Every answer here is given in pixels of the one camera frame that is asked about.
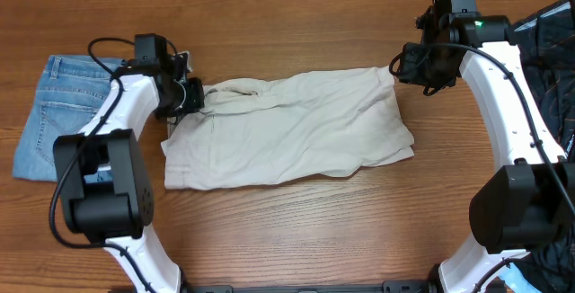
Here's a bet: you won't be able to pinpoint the folded blue denim jeans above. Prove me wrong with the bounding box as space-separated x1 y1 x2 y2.
13 55 121 182

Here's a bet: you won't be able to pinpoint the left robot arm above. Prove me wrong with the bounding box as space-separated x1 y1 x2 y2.
49 33 204 293

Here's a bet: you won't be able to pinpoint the light blue garment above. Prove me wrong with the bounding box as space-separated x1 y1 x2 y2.
502 277 541 293

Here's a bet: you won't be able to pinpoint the beige cotton shorts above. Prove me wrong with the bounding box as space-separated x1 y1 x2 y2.
162 67 414 191

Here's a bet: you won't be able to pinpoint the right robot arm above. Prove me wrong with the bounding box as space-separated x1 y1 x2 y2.
389 0 574 292

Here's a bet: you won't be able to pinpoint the black printed jersey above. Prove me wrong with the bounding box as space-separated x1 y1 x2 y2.
513 0 574 292

